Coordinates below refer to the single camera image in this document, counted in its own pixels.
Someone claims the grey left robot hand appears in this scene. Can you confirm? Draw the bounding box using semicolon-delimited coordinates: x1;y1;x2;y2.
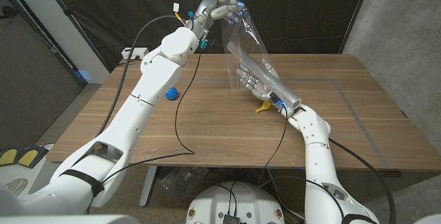
190;0;247;39

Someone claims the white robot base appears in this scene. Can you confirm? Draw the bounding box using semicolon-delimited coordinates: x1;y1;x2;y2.
185;181;287;224

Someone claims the blue spiky stress ball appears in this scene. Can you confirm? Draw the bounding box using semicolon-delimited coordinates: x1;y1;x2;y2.
164;86;180;101

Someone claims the yellow toy banana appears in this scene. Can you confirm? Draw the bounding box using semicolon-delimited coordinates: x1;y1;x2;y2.
255;100;274;114

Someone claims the white power outlet box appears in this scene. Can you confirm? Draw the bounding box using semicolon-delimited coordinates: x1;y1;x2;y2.
121;46;150;61

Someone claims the black backdrop curtain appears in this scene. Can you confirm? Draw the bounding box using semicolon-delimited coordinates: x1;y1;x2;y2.
37;0;375;74

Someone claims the black backdrop stand pole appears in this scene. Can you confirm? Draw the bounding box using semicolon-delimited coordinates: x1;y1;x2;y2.
37;0;112;74
338;0;374;55

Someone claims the clear plastic bag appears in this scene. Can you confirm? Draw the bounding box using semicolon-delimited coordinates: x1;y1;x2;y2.
159;167;205;205

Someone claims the white table leg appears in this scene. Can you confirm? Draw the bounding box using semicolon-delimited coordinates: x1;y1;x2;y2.
139;165;159;207

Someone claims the black electronics box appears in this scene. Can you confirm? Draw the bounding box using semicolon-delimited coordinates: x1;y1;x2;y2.
223;213;243;224

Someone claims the yellow black foot pedal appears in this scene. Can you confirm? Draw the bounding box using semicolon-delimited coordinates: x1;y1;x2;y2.
17;145;50;170
0;147;19;167

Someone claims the grey sneaker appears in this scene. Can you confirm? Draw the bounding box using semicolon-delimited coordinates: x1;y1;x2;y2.
0;178;29;199

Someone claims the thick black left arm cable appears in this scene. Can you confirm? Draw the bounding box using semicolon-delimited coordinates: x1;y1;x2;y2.
97;14;189;136

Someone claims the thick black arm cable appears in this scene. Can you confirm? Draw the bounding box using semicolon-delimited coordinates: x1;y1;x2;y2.
328;137;396;224
97;14;189;136

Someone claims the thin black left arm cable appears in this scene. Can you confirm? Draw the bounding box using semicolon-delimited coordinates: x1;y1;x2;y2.
101;43;205;184

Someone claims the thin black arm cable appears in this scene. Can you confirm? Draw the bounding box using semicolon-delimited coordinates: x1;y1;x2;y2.
101;43;205;184
257;108;346;220

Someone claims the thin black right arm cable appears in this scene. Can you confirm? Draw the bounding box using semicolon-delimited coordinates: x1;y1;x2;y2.
257;108;346;220

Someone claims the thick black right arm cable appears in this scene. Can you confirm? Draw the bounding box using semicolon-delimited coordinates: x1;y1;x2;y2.
328;137;396;224

